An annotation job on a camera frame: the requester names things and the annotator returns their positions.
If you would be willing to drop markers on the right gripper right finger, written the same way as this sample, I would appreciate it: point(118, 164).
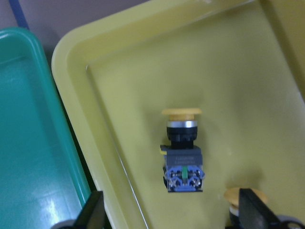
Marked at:
point(254, 213)

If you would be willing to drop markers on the yellow plastic tray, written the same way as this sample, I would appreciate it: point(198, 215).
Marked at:
point(242, 62)

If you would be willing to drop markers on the yellow push button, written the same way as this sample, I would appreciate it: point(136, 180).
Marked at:
point(232, 196)
point(183, 161)

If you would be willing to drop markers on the green plastic tray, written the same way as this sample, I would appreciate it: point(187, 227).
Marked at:
point(42, 181)

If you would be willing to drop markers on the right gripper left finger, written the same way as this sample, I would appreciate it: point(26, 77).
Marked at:
point(92, 215)

